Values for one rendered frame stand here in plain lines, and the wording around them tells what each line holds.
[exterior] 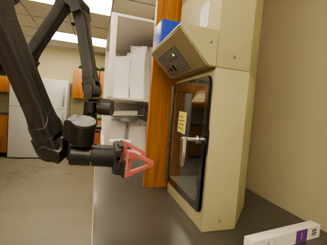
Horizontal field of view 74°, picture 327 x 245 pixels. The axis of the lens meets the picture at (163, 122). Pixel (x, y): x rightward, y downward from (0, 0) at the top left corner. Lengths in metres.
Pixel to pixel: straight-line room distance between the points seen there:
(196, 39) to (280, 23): 0.60
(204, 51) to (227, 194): 0.41
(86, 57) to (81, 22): 0.15
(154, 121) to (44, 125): 0.49
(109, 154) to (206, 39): 0.40
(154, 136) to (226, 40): 0.50
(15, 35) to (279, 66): 0.94
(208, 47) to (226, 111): 0.18
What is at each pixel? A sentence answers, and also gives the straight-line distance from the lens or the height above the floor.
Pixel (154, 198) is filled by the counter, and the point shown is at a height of 0.94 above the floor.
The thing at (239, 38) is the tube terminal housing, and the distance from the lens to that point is 0.69.
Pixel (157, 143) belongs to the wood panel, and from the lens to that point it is 0.96.
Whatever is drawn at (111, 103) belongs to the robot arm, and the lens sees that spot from 0.95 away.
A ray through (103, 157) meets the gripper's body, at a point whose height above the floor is 1.15.
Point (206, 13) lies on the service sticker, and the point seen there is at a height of 1.59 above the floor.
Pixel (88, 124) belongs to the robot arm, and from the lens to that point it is 0.53.
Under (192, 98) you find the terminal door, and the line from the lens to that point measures 0.71.
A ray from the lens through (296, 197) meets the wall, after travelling 1.00.
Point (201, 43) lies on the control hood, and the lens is 0.62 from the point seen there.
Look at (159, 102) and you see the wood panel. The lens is 0.94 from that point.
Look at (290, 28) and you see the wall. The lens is 1.10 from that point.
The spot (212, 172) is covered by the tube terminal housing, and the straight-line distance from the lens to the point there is 0.65.
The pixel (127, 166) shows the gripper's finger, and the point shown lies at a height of 1.14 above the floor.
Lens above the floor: 1.28
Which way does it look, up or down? 3 degrees down
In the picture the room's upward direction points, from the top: 4 degrees clockwise
